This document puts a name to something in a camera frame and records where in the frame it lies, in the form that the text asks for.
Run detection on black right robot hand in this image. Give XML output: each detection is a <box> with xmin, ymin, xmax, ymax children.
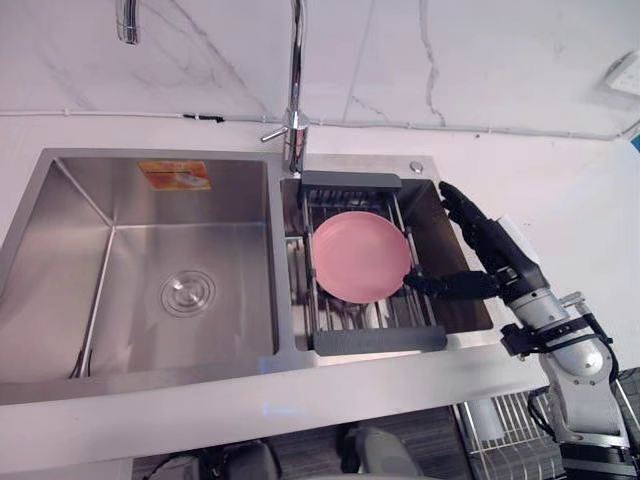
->
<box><xmin>403</xmin><ymin>181</ymin><xmax>550</xmax><ymax>305</ymax></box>

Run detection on pale grey cup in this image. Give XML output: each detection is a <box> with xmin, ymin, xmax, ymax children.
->
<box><xmin>469</xmin><ymin>398</ymin><xmax>504</xmax><ymax>441</ymax></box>

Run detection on grey sink drain rack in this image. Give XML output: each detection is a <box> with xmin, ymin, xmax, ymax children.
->
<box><xmin>284</xmin><ymin>169</ymin><xmax>449</xmax><ymax>357</ymax></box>

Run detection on round sink drain strainer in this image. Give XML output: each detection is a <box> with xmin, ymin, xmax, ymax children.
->
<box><xmin>159</xmin><ymin>269</ymin><xmax>217</xmax><ymax>317</ymax></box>

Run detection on stainless steel double sink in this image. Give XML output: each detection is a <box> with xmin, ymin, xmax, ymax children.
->
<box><xmin>0</xmin><ymin>147</ymin><xmax>509</xmax><ymax>406</ymax></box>

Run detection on pink plate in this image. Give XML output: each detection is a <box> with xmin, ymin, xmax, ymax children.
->
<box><xmin>310</xmin><ymin>210</ymin><xmax>414</xmax><ymax>304</ymax></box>

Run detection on grey robot body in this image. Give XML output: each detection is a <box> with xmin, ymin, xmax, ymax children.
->
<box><xmin>342</xmin><ymin>422</ymin><xmax>424</xmax><ymax>480</ymax></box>

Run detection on chrome gooseneck faucet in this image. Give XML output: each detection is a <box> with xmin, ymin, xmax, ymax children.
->
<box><xmin>115</xmin><ymin>0</ymin><xmax>309</xmax><ymax>176</ymax></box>

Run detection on orange sticker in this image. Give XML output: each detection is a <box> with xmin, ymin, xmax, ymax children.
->
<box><xmin>137</xmin><ymin>159</ymin><xmax>212</xmax><ymax>192</ymax></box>

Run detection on wire dishwasher rack with tines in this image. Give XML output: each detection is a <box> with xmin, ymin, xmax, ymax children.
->
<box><xmin>454</xmin><ymin>387</ymin><xmax>569</xmax><ymax>480</ymax></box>

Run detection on white wall cable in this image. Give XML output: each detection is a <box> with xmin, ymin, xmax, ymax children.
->
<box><xmin>0</xmin><ymin>107</ymin><xmax>640</xmax><ymax>142</ymax></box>

